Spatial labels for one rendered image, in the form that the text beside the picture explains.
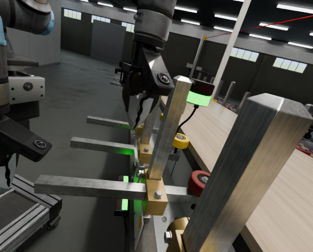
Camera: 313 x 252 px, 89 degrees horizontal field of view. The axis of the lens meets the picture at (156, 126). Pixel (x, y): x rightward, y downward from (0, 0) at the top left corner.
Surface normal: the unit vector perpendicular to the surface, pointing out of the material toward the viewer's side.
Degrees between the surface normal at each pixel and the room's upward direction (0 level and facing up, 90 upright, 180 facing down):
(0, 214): 0
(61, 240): 0
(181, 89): 90
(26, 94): 90
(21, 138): 32
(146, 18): 90
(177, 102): 90
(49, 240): 0
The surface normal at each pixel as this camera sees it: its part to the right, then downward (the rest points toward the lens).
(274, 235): 0.25, -0.90
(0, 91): 0.96, 0.29
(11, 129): 0.71, -0.68
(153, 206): 0.15, 0.41
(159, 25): 0.37, 0.44
